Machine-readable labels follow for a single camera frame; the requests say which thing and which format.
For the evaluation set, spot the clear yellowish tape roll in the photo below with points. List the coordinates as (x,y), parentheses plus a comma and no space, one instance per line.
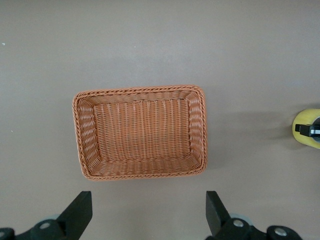
(303,116)

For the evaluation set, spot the brown wicker basket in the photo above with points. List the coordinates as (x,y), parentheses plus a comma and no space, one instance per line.
(145,132)

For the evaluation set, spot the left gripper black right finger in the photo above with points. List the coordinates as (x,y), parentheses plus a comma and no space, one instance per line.
(217,220)

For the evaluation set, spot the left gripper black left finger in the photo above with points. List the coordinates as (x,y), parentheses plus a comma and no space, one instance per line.
(75,215)

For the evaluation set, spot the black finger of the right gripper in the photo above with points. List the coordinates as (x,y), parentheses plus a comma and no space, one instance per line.
(303,130)

